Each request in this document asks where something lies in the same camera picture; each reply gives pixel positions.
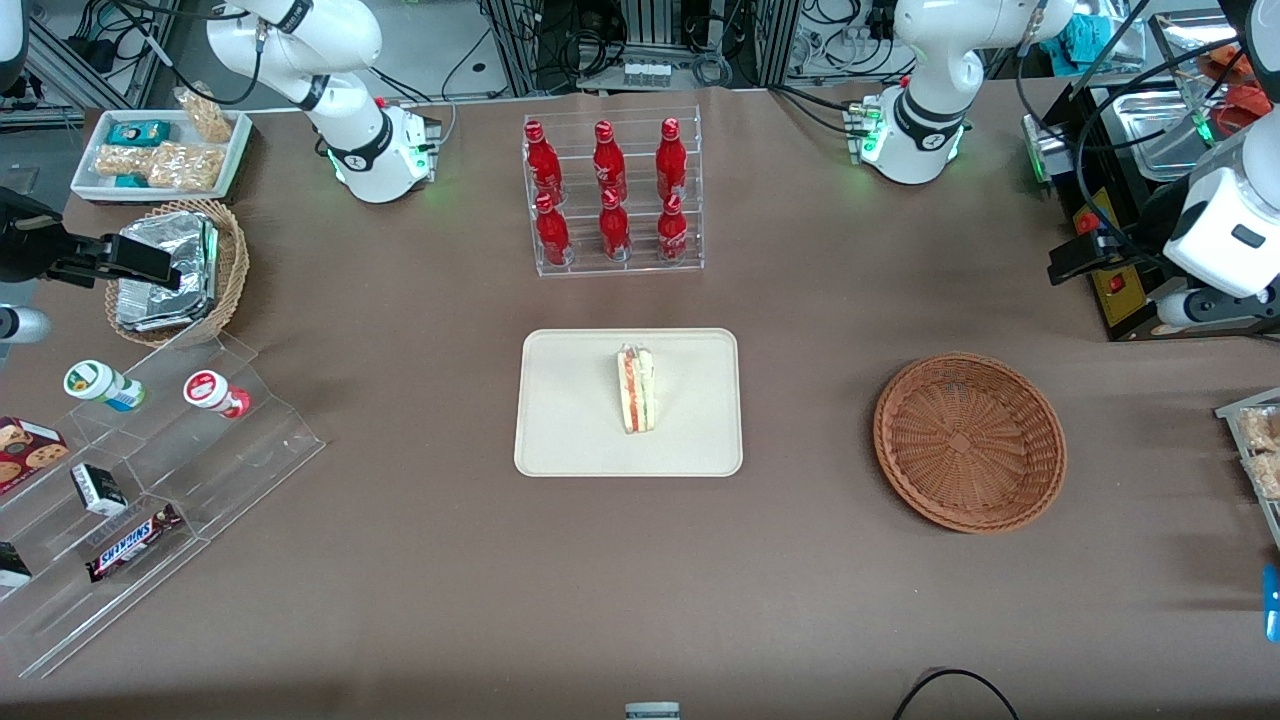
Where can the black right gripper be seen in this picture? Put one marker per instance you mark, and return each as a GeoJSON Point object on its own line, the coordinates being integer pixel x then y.
{"type": "Point", "coordinates": [27, 250]}

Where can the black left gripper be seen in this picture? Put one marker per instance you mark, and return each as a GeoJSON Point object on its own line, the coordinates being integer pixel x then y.
{"type": "Point", "coordinates": [1146, 222]}

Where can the triangle sandwich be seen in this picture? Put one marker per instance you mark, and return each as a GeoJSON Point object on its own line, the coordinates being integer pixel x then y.
{"type": "Point", "coordinates": [636, 390]}

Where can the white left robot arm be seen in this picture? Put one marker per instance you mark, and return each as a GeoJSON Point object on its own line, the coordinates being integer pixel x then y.
{"type": "Point", "coordinates": [925, 100]}

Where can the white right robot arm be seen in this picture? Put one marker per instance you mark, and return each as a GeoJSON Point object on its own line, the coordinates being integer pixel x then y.
{"type": "Point", "coordinates": [360, 150]}

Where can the light tan wicker basket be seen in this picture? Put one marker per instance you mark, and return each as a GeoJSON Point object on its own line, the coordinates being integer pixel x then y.
{"type": "Point", "coordinates": [232, 265]}

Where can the white rectangular snack tray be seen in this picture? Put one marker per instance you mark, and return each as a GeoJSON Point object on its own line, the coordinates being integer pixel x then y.
{"type": "Point", "coordinates": [88, 180]}

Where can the brown wicker basket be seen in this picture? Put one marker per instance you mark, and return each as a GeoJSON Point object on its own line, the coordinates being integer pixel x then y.
{"type": "Point", "coordinates": [968, 445]}

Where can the cream plastic tray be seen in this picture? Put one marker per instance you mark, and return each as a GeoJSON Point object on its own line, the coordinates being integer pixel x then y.
{"type": "Point", "coordinates": [570, 400]}

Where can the foil wrapped package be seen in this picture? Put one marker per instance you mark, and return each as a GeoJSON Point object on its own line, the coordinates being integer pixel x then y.
{"type": "Point", "coordinates": [150, 315]}
{"type": "Point", "coordinates": [185, 240]}

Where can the black food warmer case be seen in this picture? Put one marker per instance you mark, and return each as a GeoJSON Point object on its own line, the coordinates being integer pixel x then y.
{"type": "Point", "coordinates": [1125, 312]}

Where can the small teal packet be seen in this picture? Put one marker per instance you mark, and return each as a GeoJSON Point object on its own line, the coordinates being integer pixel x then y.
{"type": "Point", "coordinates": [130, 181]}

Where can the clear bag of puffed snacks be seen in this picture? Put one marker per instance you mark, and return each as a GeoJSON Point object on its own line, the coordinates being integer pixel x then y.
{"type": "Point", "coordinates": [185, 168]}
{"type": "Point", "coordinates": [122, 161]}
{"type": "Point", "coordinates": [208, 118]}

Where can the green lid yogurt cup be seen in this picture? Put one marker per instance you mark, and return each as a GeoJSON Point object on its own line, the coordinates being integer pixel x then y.
{"type": "Point", "coordinates": [95, 383]}

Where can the teal snack box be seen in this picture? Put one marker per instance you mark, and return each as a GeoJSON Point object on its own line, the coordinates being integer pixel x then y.
{"type": "Point", "coordinates": [138, 133]}

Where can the steel warmer pan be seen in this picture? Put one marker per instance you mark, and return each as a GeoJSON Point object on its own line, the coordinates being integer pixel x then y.
{"type": "Point", "coordinates": [1150, 140]}

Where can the red lid yogurt cup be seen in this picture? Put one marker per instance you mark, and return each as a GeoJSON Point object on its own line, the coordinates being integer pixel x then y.
{"type": "Point", "coordinates": [212, 392]}

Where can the red cookie box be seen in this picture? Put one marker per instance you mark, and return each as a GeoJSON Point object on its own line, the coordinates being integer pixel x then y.
{"type": "Point", "coordinates": [28, 450]}

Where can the orange fried food piece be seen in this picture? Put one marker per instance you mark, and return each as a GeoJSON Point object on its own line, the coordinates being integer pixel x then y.
{"type": "Point", "coordinates": [1225, 65]}
{"type": "Point", "coordinates": [1245, 108]}

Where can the clear acrylic stepped shelf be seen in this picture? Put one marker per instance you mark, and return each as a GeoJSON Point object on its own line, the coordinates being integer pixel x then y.
{"type": "Point", "coordinates": [240, 470]}

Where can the small black white box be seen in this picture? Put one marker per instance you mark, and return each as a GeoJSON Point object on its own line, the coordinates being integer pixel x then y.
{"type": "Point", "coordinates": [98, 490]}

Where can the clear bag of rice snacks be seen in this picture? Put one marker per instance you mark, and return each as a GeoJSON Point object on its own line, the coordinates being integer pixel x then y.
{"type": "Point", "coordinates": [1260, 430]}
{"type": "Point", "coordinates": [1266, 478]}

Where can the snickers chocolate bar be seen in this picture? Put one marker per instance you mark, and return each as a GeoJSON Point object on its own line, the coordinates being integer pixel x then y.
{"type": "Point", "coordinates": [132, 543]}

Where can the black white snack packet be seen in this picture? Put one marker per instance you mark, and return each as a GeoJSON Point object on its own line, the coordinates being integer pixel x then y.
{"type": "Point", "coordinates": [12, 568]}

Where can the aluminium equipment rack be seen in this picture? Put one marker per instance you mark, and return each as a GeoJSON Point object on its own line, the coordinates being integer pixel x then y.
{"type": "Point", "coordinates": [780, 40]}

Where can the blue plastic object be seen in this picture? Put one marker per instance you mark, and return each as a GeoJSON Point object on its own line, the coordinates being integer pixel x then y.
{"type": "Point", "coordinates": [1273, 605]}

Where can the red cola bottle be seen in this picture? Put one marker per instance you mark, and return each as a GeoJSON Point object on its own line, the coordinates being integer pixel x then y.
{"type": "Point", "coordinates": [672, 235]}
{"type": "Point", "coordinates": [609, 165]}
{"type": "Point", "coordinates": [543, 165]}
{"type": "Point", "coordinates": [553, 238]}
{"type": "Point", "coordinates": [614, 232]}
{"type": "Point", "coordinates": [671, 165]}

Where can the clear acrylic bottle rack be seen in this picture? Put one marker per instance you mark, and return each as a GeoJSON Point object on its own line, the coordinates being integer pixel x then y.
{"type": "Point", "coordinates": [640, 270]}

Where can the white connector strip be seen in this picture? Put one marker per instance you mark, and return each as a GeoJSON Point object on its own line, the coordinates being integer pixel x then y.
{"type": "Point", "coordinates": [647, 74]}

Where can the small grey device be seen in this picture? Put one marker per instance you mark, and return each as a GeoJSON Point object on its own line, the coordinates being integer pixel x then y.
{"type": "Point", "coordinates": [652, 712]}

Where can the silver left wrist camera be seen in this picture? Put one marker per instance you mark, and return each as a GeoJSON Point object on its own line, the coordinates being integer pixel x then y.
{"type": "Point", "coordinates": [1185, 308]}

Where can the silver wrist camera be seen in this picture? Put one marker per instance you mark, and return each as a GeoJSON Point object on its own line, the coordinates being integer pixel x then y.
{"type": "Point", "coordinates": [1185, 308]}
{"type": "Point", "coordinates": [25, 325]}

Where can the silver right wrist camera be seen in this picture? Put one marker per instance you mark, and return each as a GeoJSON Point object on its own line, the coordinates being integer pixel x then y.
{"type": "Point", "coordinates": [25, 325]}

